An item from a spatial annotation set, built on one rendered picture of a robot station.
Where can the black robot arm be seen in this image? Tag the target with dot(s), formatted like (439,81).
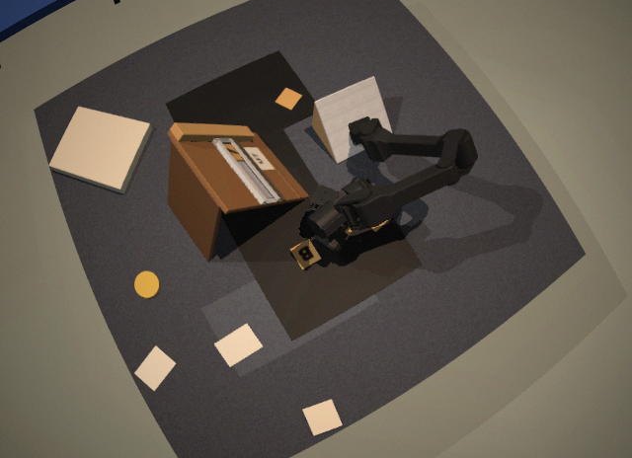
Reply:
(376,204)

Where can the grey paper ticket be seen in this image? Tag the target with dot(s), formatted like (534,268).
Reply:
(259,158)

